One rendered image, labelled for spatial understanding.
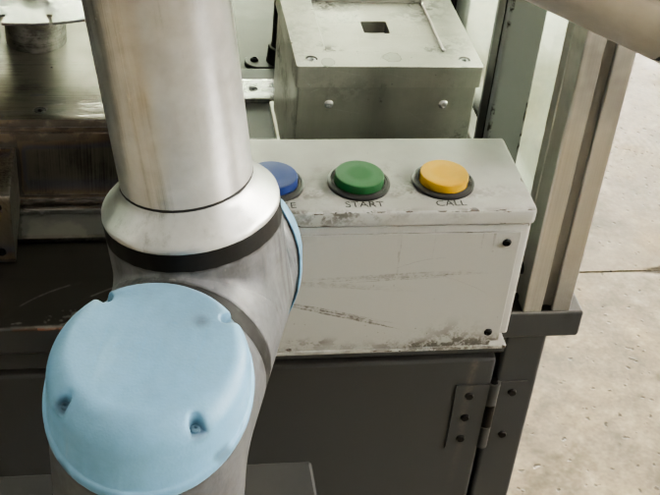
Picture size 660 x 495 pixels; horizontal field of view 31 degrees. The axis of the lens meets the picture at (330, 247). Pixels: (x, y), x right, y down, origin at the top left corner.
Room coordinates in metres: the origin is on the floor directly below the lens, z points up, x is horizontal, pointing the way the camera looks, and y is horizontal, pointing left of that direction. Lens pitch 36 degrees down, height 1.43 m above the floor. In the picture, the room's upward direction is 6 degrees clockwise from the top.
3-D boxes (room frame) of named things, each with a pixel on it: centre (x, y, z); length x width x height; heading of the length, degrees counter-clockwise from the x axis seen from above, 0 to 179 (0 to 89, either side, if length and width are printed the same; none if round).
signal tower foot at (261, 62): (1.27, 0.08, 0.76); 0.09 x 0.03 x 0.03; 102
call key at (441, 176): (0.82, -0.09, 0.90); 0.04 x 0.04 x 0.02
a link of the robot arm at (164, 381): (0.50, 0.09, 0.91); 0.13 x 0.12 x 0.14; 174
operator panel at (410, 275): (0.82, -0.01, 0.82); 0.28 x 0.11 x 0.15; 102
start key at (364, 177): (0.81, -0.02, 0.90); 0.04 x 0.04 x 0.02
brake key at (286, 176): (0.79, 0.05, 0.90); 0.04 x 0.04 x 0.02
